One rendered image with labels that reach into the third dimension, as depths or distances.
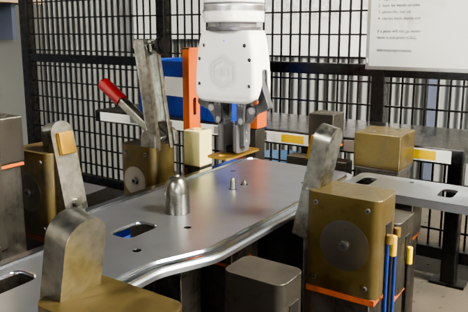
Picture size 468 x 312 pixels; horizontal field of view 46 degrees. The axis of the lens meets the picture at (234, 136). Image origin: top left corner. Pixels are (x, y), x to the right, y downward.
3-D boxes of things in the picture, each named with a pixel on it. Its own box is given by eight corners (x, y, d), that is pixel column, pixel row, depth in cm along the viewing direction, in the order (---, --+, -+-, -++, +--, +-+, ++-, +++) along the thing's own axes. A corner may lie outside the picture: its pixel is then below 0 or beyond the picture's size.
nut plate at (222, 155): (228, 161, 75) (228, 152, 75) (205, 157, 77) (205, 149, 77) (260, 150, 82) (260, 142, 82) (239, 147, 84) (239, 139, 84)
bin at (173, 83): (222, 123, 121) (221, 63, 118) (136, 110, 141) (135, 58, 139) (270, 115, 133) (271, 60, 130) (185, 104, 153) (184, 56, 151)
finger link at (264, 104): (244, 53, 75) (222, 83, 78) (281, 92, 73) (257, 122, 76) (248, 53, 76) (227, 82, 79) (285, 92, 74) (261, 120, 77)
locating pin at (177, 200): (179, 229, 69) (178, 177, 67) (159, 224, 70) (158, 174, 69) (195, 222, 71) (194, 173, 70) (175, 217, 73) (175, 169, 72)
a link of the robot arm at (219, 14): (188, 4, 75) (189, 26, 76) (242, 2, 70) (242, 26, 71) (223, 6, 82) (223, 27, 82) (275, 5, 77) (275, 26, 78)
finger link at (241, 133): (232, 106, 77) (232, 153, 78) (251, 107, 75) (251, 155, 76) (244, 103, 79) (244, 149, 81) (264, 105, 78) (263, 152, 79)
